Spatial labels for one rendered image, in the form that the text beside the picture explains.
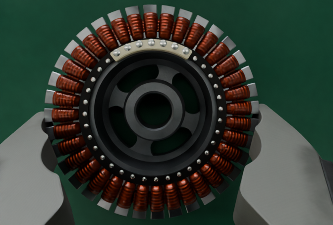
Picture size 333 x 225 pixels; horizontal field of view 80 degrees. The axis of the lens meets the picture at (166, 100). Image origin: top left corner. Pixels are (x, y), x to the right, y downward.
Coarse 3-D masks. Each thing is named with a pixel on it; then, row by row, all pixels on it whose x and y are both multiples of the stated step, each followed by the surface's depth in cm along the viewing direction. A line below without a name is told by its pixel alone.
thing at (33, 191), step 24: (0, 144) 8; (24, 144) 8; (48, 144) 9; (0, 168) 7; (24, 168) 7; (48, 168) 9; (0, 192) 6; (24, 192) 6; (48, 192) 6; (0, 216) 6; (24, 216) 6; (48, 216) 6; (72, 216) 7
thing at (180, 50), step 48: (96, 48) 10; (144, 48) 10; (192, 48) 10; (48, 96) 10; (96, 96) 10; (144, 96) 12; (240, 96) 10; (96, 144) 10; (144, 144) 12; (192, 144) 12; (240, 144) 10; (96, 192) 10; (144, 192) 10; (192, 192) 10
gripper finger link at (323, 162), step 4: (320, 160) 8; (324, 160) 8; (324, 164) 7; (328, 164) 7; (332, 164) 7; (324, 168) 7; (328, 168) 7; (332, 168) 7; (324, 172) 7; (328, 172) 7; (332, 172) 7; (328, 176) 7; (332, 176) 7; (328, 180) 7; (332, 180) 7; (328, 184) 7; (332, 184) 7; (328, 188) 6; (332, 188) 6; (332, 192) 6; (332, 196) 6; (332, 200) 6
